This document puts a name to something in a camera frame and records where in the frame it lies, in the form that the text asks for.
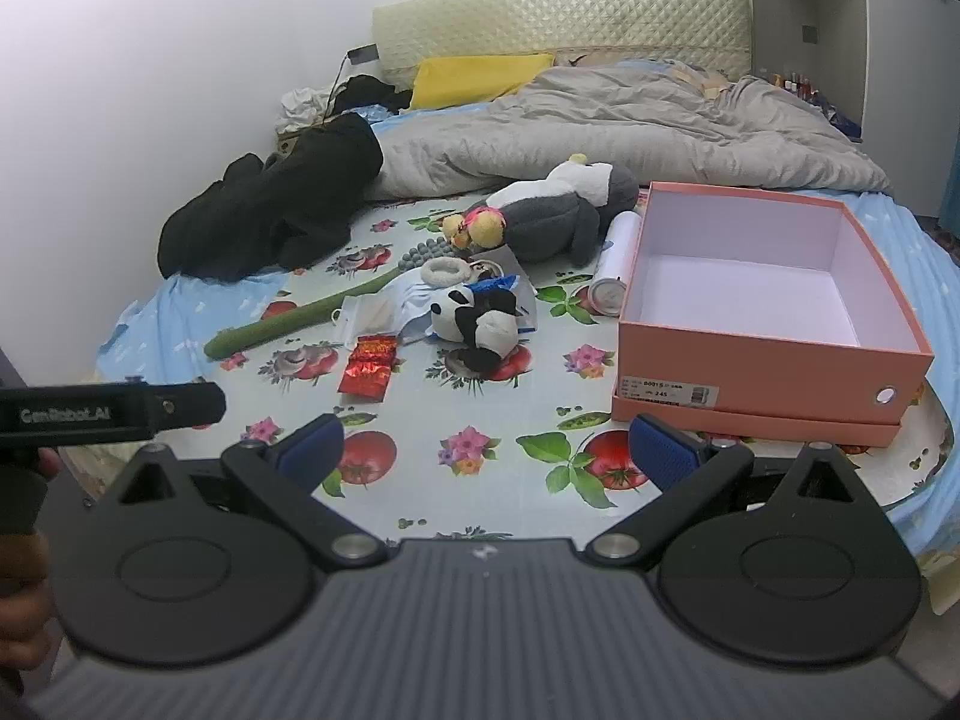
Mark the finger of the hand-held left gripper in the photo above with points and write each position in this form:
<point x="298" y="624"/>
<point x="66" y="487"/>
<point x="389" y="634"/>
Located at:
<point x="187" y="405"/>

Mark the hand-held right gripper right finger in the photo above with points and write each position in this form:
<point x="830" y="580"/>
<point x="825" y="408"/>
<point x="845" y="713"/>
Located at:
<point x="660" y="454"/>

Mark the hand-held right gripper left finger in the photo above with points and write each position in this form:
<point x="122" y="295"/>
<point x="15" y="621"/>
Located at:
<point x="315" y="446"/>

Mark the red foil packet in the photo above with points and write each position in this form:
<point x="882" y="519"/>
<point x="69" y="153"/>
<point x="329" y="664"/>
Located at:
<point x="365" y="381"/>
<point x="373" y="351"/>

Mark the orange cardboard box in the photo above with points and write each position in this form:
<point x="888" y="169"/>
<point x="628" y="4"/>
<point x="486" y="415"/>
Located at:
<point x="750" y="371"/>

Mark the blue face mask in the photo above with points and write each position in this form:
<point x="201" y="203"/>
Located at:
<point x="412" y="307"/>

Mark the panda plush toy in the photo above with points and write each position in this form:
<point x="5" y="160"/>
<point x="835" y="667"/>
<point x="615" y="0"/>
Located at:
<point x="487" y="330"/>

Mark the person's left hand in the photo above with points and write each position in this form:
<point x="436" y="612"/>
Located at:
<point x="22" y="600"/>

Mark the pink box lid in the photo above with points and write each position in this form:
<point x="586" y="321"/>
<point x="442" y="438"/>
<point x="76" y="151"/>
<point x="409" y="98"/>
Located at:
<point x="750" y="426"/>

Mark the green massage brush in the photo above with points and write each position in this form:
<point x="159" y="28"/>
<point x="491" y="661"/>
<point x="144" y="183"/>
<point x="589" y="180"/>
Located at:
<point x="300" y="311"/>

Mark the clear zip bag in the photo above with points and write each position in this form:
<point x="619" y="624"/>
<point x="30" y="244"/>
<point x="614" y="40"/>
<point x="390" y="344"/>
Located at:
<point x="364" y="315"/>

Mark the floral printed mat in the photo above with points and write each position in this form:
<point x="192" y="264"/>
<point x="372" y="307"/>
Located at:
<point x="480" y="420"/>

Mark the white spray can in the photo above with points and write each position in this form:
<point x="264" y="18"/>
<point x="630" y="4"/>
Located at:
<point x="616" y="255"/>

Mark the black clothing pile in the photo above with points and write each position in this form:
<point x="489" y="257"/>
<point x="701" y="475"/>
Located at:
<point x="285" y="202"/>

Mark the grey white plush toy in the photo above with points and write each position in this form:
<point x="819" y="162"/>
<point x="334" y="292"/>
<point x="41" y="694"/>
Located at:
<point x="551" y="229"/>

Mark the yellow pink pompom toy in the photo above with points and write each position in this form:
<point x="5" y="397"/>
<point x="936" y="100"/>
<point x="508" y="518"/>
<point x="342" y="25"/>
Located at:
<point x="484" y="225"/>

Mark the white crumpled cloth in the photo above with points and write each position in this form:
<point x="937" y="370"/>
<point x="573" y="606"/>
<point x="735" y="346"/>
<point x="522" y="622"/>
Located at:
<point x="300" y="109"/>

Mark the light blue bedsheet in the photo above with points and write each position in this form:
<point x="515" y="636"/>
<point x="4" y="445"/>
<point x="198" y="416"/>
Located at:
<point x="911" y="255"/>

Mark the grey duvet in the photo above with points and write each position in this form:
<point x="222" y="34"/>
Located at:
<point x="600" y="127"/>

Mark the black garment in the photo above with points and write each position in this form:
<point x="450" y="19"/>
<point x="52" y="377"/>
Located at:
<point x="367" y="94"/>

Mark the row of small bottles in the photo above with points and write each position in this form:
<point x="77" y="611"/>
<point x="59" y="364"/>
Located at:
<point x="799" y="86"/>

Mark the yellow pillow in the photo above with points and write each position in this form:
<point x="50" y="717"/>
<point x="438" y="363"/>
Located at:
<point x="472" y="79"/>

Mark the patterned pillow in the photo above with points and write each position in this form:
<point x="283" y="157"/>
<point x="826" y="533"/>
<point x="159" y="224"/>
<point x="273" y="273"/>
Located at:
<point x="600" y="57"/>

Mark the cream quilted headboard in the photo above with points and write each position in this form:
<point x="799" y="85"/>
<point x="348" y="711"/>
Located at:
<point x="562" y="15"/>

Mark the white cabinet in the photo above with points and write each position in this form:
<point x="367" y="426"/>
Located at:
<point x="900" y="52"/>

